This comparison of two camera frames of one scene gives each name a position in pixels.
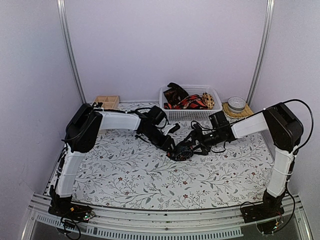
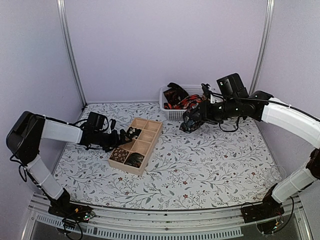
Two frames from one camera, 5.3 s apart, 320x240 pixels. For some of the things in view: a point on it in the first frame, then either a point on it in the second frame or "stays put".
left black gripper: x=167 y=144 → x=116 y=142
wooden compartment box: x=109 y=102 → x=132 y=156
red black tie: x=193 y=102 stays put
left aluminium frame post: x=61 y=4 stays put
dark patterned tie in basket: x=175 y=94 stays put
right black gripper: x=194 y=135 → x=205 y=115
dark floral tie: x=182 y=153 → x=189 y=125
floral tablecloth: x=125 y=168 stays put
